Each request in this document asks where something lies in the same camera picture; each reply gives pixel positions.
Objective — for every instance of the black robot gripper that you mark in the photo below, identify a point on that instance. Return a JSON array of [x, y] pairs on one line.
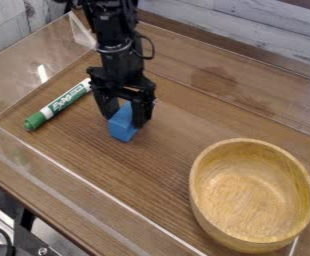
[[119, 79]]

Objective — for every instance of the blue rectangular block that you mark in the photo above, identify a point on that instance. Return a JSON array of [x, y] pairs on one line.
[[120, 126]]

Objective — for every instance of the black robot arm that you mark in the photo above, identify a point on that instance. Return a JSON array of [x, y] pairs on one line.
[[112, 20]]

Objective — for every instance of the brown wooden bowl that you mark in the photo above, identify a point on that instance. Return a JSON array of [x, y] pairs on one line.
[[250, 195]]

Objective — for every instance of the green Expo marker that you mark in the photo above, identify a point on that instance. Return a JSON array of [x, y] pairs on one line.
[[58, 105]]

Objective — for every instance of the black metal table leg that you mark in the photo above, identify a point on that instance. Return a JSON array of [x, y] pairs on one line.
[[27, 219]]

